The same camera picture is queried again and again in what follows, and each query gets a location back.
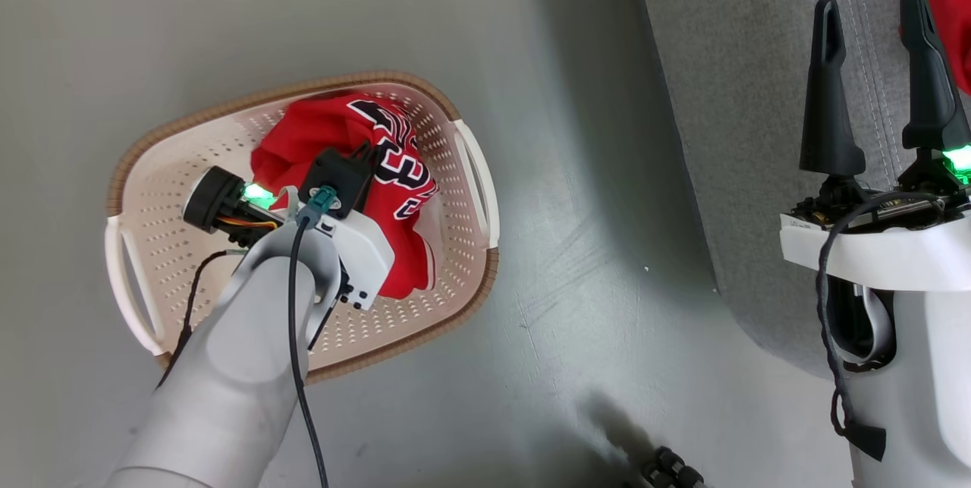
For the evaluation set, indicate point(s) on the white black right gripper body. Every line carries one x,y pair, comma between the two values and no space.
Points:
872,253

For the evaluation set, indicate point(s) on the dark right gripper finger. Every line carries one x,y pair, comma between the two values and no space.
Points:
929,78
828,108

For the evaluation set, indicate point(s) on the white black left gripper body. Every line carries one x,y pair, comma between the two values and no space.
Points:
364,253

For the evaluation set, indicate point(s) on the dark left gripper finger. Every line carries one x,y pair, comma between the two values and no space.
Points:
368,154

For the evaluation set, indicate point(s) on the red jersey with black lettering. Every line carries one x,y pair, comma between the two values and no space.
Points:
394,169

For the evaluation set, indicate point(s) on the red garment with white stripes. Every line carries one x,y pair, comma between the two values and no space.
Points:
956,25

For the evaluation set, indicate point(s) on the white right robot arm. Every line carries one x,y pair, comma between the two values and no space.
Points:
925,366

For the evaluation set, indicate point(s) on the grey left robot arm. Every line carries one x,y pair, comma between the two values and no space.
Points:
235,366

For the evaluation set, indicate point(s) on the beige perforated plastic laundry basket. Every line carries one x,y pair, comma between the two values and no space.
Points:
455,260

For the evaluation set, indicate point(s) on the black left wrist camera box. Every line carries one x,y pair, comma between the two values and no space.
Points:
337,181

